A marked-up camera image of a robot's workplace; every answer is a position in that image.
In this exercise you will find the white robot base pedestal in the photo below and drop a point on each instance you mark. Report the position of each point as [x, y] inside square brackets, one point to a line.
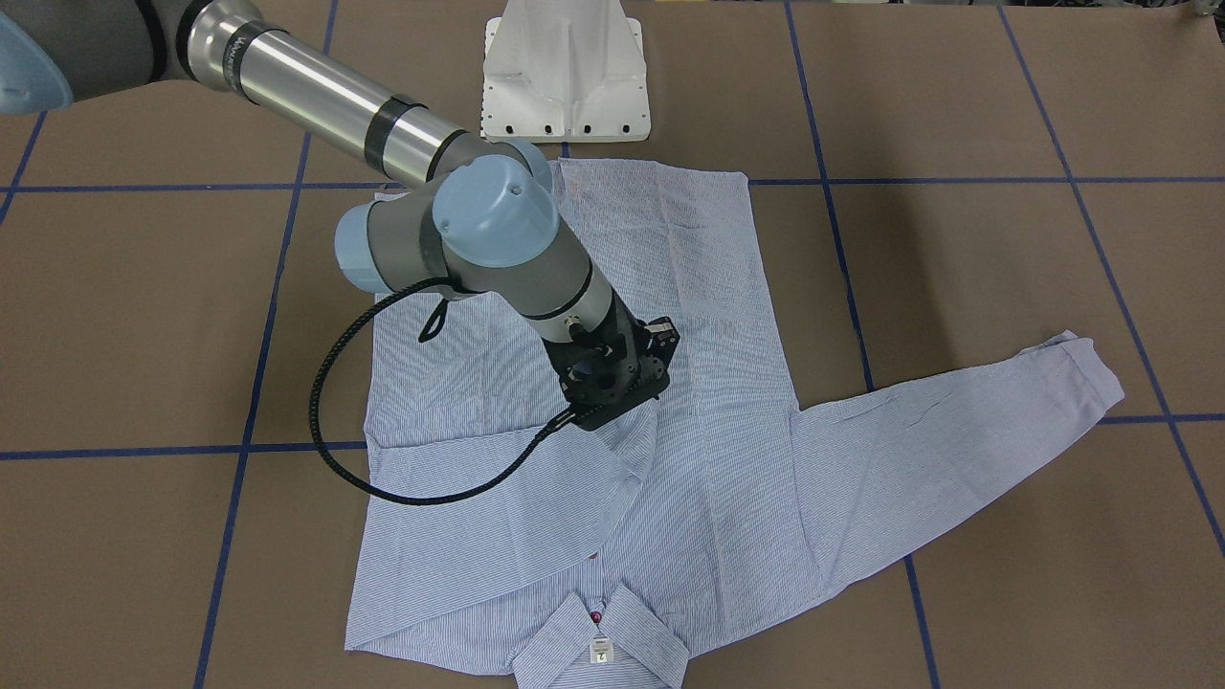
[565, 72]

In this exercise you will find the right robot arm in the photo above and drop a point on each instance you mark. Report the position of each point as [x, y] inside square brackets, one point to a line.
[480, 217]

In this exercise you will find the blue striped button shirt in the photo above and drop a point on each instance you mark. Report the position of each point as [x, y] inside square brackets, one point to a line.
[612, 558]

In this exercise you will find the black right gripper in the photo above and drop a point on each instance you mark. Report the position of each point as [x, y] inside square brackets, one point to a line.
[634, 335]

